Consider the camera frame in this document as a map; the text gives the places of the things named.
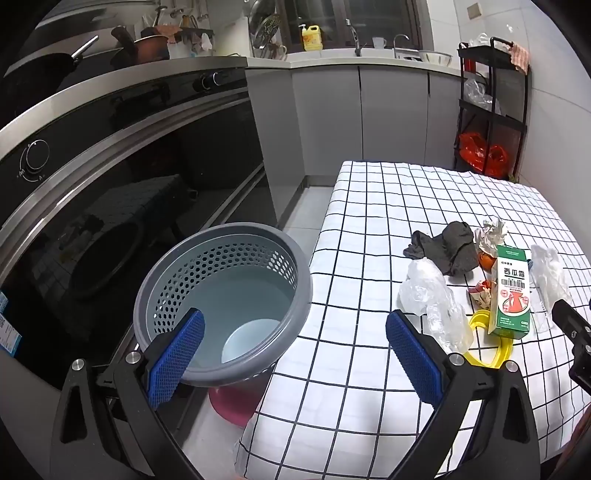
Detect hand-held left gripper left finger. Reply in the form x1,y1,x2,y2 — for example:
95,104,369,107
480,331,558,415
50,308,206,480

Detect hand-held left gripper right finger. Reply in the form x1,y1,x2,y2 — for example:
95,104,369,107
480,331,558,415
385,309,541,480

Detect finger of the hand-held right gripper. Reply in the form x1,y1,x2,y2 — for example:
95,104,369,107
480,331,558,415
569,339,591,393
553,299,591,344

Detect clear plastic wrap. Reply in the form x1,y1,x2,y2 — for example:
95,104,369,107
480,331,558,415
529,244,573,333

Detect clear plastic bag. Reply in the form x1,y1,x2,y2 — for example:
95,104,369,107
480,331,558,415
425,288,475,355
399,257,455,317
464,76,502,114

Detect green white carton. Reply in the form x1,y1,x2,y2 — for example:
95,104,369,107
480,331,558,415
487,246,532,340

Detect yellow square lid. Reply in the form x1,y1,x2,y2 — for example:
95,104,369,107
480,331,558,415
464,309,513,369

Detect red white snack wrapper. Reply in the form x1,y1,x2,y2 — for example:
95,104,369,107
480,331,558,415
468,279,497,310

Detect grey perforated plastic basket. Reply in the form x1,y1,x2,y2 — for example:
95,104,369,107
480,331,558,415
133,222,314,387

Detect red plastic stool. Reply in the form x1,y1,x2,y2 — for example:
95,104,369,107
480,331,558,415
208,369,273,428

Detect dark grey cloth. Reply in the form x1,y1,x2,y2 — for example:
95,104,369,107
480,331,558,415
403,220,478,277

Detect checked white tablecloth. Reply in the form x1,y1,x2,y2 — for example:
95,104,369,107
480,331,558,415
233,159,591,480

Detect black glass stove unit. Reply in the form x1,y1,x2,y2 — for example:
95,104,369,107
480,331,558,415
0,55,279,416

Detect red plastic bag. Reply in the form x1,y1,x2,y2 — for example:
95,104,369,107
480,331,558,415
458,131,509,178

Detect black metal rack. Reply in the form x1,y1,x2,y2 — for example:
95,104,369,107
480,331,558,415
453,38,531,183

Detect clear plastic bag on rack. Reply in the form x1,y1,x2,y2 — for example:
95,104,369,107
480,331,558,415
464,76,502,114

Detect large black stove knob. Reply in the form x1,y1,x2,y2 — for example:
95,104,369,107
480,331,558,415
21,140,51,174

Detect grey kitchen cabinet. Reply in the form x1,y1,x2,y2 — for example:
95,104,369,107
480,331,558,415
245,58,462,227

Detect checked pink towel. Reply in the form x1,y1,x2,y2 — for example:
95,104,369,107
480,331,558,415
510,42,530,75

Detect small black stove knobs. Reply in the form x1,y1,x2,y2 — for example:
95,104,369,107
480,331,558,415
193,71,227,92

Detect steel bowl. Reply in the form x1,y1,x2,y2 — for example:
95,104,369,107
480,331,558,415
418,50,454,66

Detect copper pot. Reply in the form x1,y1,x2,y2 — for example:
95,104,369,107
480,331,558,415
134,34,169,63

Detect black frying pan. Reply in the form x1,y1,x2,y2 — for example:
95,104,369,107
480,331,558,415
9,36,100,90

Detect tall chrome faucet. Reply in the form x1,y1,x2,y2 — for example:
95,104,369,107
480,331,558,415
346,18,368,57

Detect yellow detergent bottle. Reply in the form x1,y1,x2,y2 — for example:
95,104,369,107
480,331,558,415
301,24,328,52

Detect dish rack with plates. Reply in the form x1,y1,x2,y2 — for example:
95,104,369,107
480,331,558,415
249,0,288,59

